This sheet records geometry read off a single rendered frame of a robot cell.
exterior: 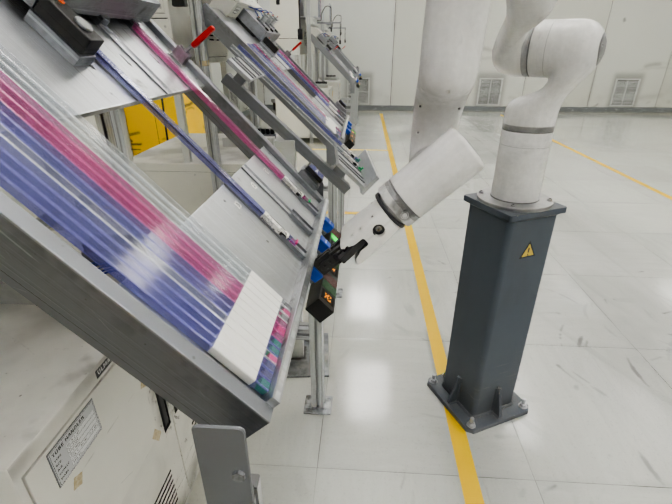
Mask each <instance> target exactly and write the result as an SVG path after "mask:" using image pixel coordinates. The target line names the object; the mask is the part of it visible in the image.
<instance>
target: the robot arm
mask: <svg viewBox="0 0 672 504"><path fill-rule="evenodd" d="M557 1H558V0H506V17H505V20H504V22H503V25H502V26H501V28H500V30H499V33H498V35H497V37H496V40H495V43H494V46H493V49H492V62H493V65H494V67H495V68H496V70H497V71H499V72H500V73H502V74H504V75H507V76H513V77H537V78H548V81H547V83H546V84H545V86H544V87H543V88H541V89H539V90H538V91H535V92H532V93H530V94H526V95H523V96H520V97H518V98H515V99H513V100H512V101H510V102H509V103H508V105H507V106H506V109H505V113H504V118H503V123H502V129H501V135H500V141H499V147H498V153H497V159H496V165H495V171H494V177H493V183H492V187H488V188H484V189H481V190H479V191H478V192H477V199H478V201H480V202H481V203H483V204H484V205H487V206H489V207H492V208H495V209H499V210H504V211H510V212H520V213H536V212H543V211H547V210H549V209H551V208H552V206H553V203H554V202H553V199H552V198H551V197H549V196H547V195H546V194H543V193H541V188H542V184H543V179H544V174H545V170H546V165H547V161H548V156H549V152H550V147H551V143H552V138H553V133H554V129H555V125H556V120H557V117H558V113H559V110H560V108H561V106H562V104H563V102H564V100H565V99H566V97H567V96H568V95H569V94H570V93H571V92H572V91H573V90H574V89H575V88H576V87H577V86H578V85H579V84H580V83H581V82H582V81H583V80H584V79H585V78H586V77H587V76H588V75H589V74H590V73H591V72H592V71H593V70H594V69H595V68H596V67H597V66H598V64H599V63H600V62H601V60H602V58H603V56H604V54H605V50H606V44H607V36H606V32H605V30H604V28H603V27H602V25H601V24H599V23H598V22H596V21H594V20H591V19H546V20H544V19H545V18H546V17H547V16H548V15H549V14H550V13H551V11H552V10H553V8H554V7H555V5H556V3H557ZM490 6H491V0H426V7H425V16H424V25H423V34H422V44H421V55H420V66H419V75H418V83H417V88H416V95H415V102H414V111H413V120H412V131H411V143H410V155H409V163H408V164H407V165H405V166H404V167H403V168H402V169H401V170H399V171H398V172H397V173H396V174H395V175H394V176H392V177H391V178H390V179H389V180H388V181H386V182H385V183H384V184H383V185H382V186H380V187H379V188H378V191H379V192H377V193H376V194H375V198H376V200H375V201H373V202H372V203H371V204H369V205H368V206H367V207H365V208H364V209H363V210H361V211H360V212H359V213H358V214H356V215H355V216H354V217H353V218H352V219H350V220H349V221H348V222H347V223H346V224H345V225H344V226H343V228H342V231H341V237H340V238H339V239H338V240H337V241H336V242H334V243H333V244H332V245H331V246H330V249H331V250H330V249H329V248H328V249H326V250H325V251H324V252H323V253H322V254H320V255H319V256H318V257H317V258H315V261H314V267H315V268H316V269H317V270H319V271H320V272H321V273H322V274H323V275H326V274H327V273H328V272H330V271H331V270H332V269H333V268H335V267H336V266H337V265H338V264H340V263H343V264H344V263H346V262H347V261H348V260H349V259H350V258H351V257H352V256H353V255H354V254H355V263H356V264H361V263H362V262H363V261H364V260H366V259H367V258H368V257H369V256H370V255H371V254H373V253H374V252H375V251H376V250H377V249H378V248H380V247H381V246H382V245H383V244H384V243H385V242H386V241H387V240H388V239H390V238H391V237H392V236H393V235H394V233H395V232H396V231H397V230H398V229H399V227H400V228H404V227H405V225H406V226H410V225H412V224H413V223H414V222H416V221H417V220H418V219H419V218H420V217H422V216H423V215H424V214H426V213H427V212H428V211H430V210H431V209H432V208H434V207H435V206H436V205H437V204H439V203H440V202H441V201H443V200H444V199H445V198H446V197H448V196H449V195H450V194H452V193H453V192H454V191H455V190H457V189H458V188H459V187H461V186H462V185H463V184H465V183H466V182H467V181H468V180H470V179H471V178H472V177H474V176H475V175H476V174H477V173H479V172H480V171H481V170H483V168H484V164H483V161H482V159H481V158H480V156H479V155H478V153H477V152H476V150H475V149H474V148H473V147H472V145H471V144H470V143H469V142H468V141H467V139H466V138H465V137H464V136H463V135H462V134H461V133H460V132H459V131H458V127H459V123H460V119H461V116H462V112H463V109H464V106H465V104H466V101H467V99H468V97H469V95H470V93H471V91H472V89H473V87H474V85H475V82H476V79H477V76H478V72H479V67H480V62H481V57H482V51H483V46H484V40H485V34H486V29H487V23H488V18H489V12H490Z"/></svg>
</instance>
